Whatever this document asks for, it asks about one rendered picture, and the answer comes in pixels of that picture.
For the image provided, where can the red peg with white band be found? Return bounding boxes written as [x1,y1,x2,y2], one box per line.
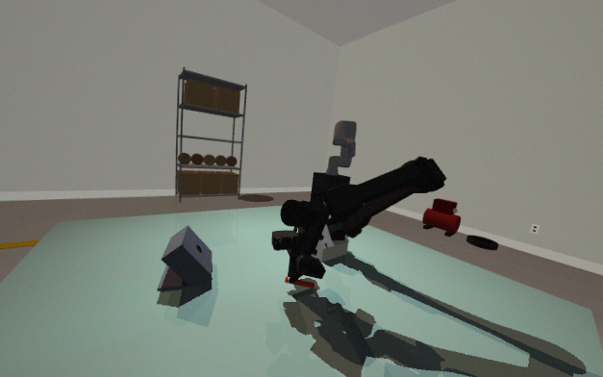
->
[285,277,314,289]

